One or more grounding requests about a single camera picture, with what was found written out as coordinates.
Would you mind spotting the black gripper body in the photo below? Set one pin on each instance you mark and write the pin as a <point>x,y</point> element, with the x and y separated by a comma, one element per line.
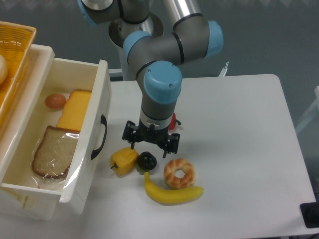
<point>151,134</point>

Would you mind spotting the white top drawer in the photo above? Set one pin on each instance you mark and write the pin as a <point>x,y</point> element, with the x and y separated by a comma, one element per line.
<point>64,77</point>

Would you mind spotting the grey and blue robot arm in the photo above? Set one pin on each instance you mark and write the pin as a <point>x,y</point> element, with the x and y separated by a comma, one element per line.
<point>155,60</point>

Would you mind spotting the white drawer cabinet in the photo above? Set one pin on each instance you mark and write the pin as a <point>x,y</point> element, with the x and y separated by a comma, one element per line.
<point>15,199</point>

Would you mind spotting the yellow bell pepper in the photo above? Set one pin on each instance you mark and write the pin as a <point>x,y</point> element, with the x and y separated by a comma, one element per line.
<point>123,161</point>

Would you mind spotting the red bell pepper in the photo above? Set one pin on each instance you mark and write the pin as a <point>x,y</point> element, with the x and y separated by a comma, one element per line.
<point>174,122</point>

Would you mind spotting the yellow banana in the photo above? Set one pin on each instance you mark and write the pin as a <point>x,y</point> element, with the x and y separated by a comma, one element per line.
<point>170,197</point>

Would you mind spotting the yellow cake slice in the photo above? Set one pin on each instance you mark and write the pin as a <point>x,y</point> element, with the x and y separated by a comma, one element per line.
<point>74,110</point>

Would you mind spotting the brown bread slice wrapped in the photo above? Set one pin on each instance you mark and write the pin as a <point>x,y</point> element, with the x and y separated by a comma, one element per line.
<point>54,155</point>

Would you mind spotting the brown egg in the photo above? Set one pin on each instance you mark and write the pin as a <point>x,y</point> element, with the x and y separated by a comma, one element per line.
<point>55,101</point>

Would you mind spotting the white bread roll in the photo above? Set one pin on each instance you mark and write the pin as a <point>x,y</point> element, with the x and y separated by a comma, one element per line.
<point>3,69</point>

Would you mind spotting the yellow woven basket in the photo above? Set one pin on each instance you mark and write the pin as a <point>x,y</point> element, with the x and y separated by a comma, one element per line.
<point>15,42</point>

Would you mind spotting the black device at edge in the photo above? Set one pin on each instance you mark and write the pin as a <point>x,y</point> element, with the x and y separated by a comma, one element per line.
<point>310,214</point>

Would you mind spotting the white table frame bracket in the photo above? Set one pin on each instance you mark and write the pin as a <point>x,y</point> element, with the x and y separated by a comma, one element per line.
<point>224,70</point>

